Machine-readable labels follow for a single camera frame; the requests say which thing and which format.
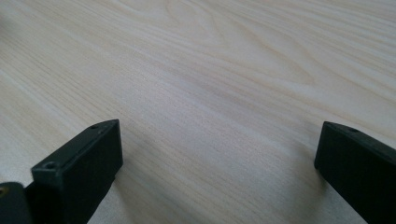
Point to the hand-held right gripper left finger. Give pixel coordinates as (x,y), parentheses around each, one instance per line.
(79,168)

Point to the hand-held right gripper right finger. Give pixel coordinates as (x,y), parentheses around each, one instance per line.
(358,168)

